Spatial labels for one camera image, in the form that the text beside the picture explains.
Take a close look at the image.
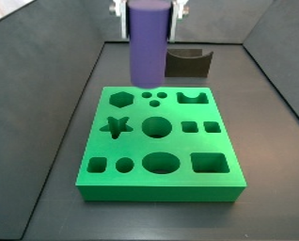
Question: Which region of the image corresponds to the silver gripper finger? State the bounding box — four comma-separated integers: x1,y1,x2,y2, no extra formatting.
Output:
110,0,129,40
169,0,190,42

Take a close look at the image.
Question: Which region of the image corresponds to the purple cylinder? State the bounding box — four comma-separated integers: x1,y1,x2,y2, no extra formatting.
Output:
129,0,171,88

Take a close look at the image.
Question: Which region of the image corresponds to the green shape sorter block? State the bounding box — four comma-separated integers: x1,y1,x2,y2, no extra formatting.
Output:
75,87,246,201

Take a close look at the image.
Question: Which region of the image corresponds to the black curved cradle stand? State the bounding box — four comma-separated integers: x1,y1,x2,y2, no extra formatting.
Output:
165,49,214,78

